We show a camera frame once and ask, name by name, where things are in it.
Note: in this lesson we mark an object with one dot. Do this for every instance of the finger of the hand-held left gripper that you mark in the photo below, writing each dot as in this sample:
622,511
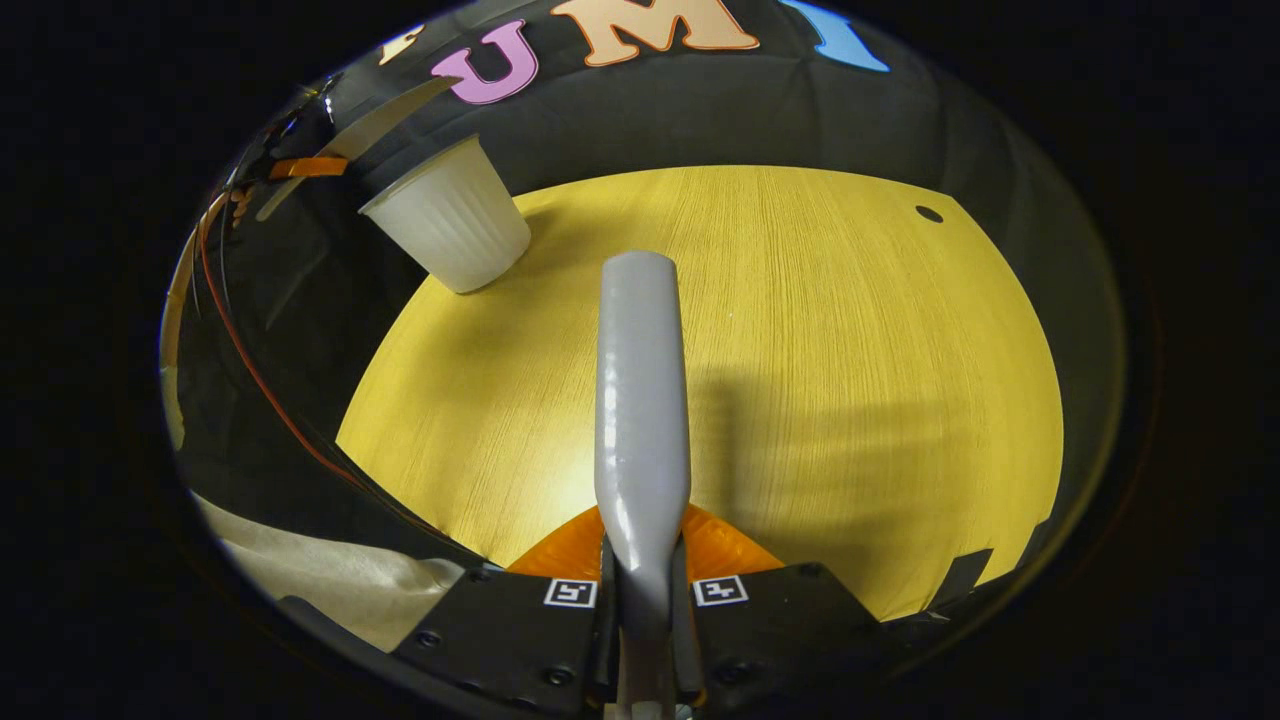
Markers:
310,168

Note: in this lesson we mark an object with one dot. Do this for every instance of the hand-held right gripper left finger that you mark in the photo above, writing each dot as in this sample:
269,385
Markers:
520,640

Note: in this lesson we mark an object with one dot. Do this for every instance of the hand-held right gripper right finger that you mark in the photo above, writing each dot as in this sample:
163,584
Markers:
770,630

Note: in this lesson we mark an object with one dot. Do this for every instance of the white ribbed garbage bin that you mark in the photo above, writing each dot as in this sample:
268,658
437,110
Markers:
455,225

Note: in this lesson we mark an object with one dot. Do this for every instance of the small grey broom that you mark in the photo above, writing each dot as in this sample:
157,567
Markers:
640,400

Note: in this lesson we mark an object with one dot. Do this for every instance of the yellow wooden desktop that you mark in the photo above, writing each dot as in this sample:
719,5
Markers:
850,350

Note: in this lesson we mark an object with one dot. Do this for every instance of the black tape piece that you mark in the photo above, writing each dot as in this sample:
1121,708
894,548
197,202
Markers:
962,580

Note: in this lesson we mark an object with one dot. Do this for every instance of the beige cloth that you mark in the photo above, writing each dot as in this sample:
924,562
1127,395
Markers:
330,580

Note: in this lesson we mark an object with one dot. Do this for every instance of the black backdrop cloth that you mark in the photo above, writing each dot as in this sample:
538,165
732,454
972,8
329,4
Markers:
700,110

